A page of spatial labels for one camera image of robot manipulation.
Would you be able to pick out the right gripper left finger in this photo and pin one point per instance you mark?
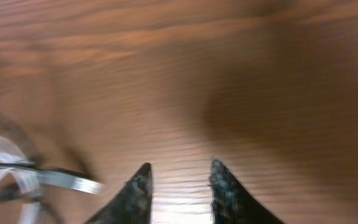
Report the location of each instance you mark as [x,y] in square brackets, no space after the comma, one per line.
[132,204]

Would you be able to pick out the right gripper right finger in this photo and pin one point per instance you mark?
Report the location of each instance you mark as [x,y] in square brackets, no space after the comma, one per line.
[232,203]

